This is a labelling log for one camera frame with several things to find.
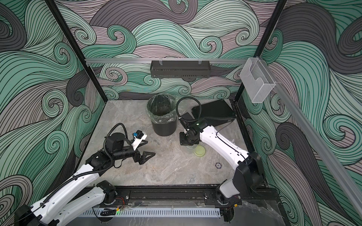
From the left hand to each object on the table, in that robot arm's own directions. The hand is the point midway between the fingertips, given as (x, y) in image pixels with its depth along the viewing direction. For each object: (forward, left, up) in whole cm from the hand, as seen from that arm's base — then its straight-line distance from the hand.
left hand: (150, 146), depth 73 cm
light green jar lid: (+6, -29, -17) cm, 34 cm away
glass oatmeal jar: (+1, -21, -4) cm, 22 cm away
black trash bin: (+21, -5, -17) cm, 27 cm away
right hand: (+4, -17, -5) cm, 18 cm away
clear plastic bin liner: (+34, -3, -8) cm, 35 cm away
